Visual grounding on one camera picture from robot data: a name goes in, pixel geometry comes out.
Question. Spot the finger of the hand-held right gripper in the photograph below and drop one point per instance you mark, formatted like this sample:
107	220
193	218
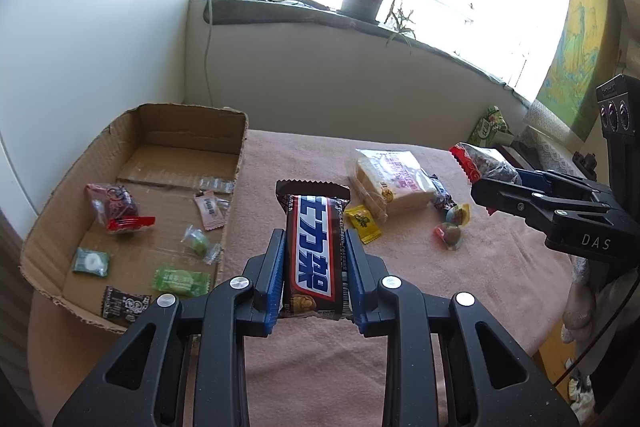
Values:
532	177
505	199

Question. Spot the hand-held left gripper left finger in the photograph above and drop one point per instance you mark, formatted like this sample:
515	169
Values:
272	277

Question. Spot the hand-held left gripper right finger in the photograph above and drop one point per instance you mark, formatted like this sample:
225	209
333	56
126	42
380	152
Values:
357	282

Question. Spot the clear red-ended snack packet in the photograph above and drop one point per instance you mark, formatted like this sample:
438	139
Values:
485	159
117	207

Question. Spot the blue yellow candy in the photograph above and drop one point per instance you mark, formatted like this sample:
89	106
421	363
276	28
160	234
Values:
457	214

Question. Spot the brown chocolate bar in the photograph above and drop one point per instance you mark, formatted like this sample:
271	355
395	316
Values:
441	194
312	247

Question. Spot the yellow candy packet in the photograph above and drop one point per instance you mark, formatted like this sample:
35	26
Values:
362	223

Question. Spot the brown red candy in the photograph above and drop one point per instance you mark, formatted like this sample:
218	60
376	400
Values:
451	235

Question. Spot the green candy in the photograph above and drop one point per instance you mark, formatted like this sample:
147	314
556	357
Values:
198	243

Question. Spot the pink candy packet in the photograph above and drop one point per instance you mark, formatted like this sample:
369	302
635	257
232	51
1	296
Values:
210	209

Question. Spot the green snack packet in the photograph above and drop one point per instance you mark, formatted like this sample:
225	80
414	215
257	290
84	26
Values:
180	282

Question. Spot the sliced bread packet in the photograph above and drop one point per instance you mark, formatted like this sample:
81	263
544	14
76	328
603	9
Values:
395	179

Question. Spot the black candy packet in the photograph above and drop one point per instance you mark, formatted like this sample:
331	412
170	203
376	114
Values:
125	304

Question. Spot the cardboard box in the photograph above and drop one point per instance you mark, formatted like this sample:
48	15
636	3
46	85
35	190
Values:
165	157

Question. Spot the green white candy packet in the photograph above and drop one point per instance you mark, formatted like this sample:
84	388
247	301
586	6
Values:
91	262

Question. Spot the white lace cloth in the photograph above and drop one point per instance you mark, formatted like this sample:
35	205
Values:
550	152

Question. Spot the green paper bag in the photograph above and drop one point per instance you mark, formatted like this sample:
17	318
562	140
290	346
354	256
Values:
487	127

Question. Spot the white wardrobe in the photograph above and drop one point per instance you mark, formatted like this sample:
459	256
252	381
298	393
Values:
100	32

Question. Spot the wall poster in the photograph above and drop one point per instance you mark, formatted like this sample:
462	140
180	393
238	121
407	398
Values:
575	57

